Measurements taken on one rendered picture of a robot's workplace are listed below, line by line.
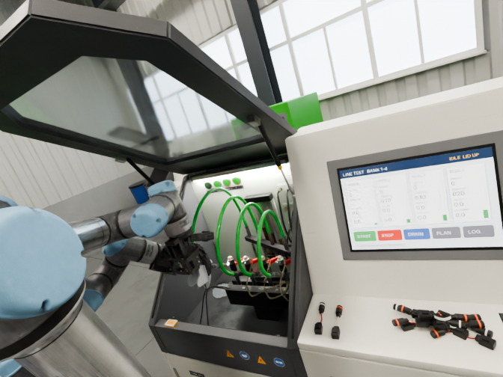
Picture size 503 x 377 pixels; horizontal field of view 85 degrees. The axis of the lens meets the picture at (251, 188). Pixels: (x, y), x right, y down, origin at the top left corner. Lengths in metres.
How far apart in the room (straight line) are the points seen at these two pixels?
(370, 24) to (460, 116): 3.89
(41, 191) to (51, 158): 0.75
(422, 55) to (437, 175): 3.76
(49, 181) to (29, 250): 7.28
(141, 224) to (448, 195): 0.83
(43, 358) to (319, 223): 0.83
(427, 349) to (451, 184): 0.45
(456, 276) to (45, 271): 0.99
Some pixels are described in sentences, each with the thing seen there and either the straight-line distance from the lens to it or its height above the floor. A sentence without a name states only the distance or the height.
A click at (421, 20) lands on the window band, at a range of 4.71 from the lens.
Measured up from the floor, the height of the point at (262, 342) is 0.95.
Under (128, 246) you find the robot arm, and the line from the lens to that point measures 0.94.
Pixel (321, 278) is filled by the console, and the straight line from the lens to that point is 1.09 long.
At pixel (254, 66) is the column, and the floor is 2.30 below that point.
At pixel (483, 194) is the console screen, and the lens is 0.98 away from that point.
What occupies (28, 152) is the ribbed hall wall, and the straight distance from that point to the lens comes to 7.59.
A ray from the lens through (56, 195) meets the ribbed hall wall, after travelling 7.65.
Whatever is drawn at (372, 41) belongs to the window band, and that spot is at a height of 2.04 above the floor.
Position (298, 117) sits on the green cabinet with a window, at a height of 1.39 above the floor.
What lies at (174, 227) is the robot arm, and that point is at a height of 1.45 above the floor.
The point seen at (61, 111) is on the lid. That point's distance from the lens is 0.99.
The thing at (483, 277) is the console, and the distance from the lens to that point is 1.05.
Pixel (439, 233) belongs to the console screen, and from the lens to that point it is 0.99.
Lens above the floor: 1.69
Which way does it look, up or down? 16 degrees down
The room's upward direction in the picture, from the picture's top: 18 degrees counter-clockwise
